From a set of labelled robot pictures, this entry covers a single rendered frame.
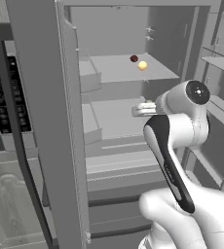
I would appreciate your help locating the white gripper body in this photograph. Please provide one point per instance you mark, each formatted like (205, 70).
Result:
(143, 110)

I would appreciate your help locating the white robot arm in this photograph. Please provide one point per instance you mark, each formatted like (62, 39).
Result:
(195, 129)

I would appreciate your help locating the pale yellow butter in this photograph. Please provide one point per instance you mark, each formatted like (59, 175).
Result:
(148, 101)

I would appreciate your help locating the grey fridge shelf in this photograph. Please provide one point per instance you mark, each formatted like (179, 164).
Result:
(117, 116)
(117, 69)

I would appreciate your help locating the grey fridge drawer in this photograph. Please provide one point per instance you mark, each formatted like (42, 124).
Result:
(123, 168)

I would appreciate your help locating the grey fridge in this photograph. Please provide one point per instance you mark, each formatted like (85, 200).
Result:
(117, 29)

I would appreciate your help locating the dark brown round food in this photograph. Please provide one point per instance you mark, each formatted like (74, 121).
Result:
(134, 58)

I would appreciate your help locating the grey door bin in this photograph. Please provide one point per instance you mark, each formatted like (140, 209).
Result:
(92, 126)
(89, 78)

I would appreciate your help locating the grey door shelf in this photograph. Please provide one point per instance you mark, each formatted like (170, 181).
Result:
(222, 112)
(219, 60)

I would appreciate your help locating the grey freezer drawer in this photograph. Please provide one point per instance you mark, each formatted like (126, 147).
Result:
(117, 217)

